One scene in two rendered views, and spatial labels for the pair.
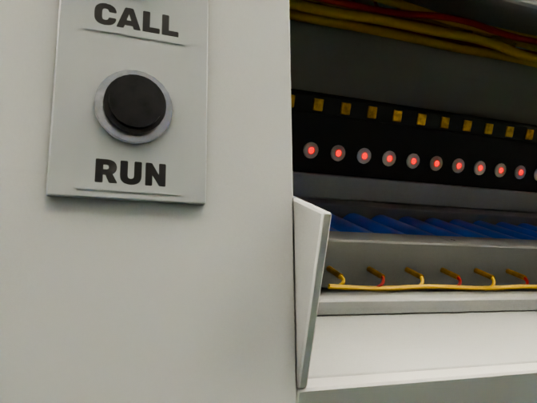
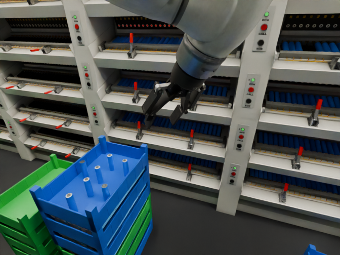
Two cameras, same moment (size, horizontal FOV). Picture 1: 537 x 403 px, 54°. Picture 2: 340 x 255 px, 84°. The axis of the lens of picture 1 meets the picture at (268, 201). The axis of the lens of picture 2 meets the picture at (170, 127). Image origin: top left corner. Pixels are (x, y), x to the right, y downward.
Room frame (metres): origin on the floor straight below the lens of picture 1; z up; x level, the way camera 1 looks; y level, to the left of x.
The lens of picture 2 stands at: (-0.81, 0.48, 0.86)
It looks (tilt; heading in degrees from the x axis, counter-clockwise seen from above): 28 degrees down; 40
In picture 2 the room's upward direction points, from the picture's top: straight up
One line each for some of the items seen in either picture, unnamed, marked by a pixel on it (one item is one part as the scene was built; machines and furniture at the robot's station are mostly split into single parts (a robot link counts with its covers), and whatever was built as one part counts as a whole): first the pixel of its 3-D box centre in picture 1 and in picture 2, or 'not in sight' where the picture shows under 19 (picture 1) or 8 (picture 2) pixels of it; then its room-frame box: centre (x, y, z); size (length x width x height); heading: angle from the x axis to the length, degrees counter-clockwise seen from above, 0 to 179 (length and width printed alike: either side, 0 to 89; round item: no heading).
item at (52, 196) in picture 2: not in sight; (99, 173); (-0.60, 0.96, 0.44); 0.30 x 0.20 x 0.08; 21
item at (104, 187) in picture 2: not in sight; (106, 194); (-0.63, 0.87, 0.44); 0.02 x 0.02 x 0.06
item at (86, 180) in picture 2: not in sight; (88, 186); (-0.65, 0.93, 0.44); 0.02 x 0.02 x 0.06
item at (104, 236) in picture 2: not in sight; (103, 190); (-0.60, 0.96, 0.36); 0.30 x 0.20 x 0.08; 21
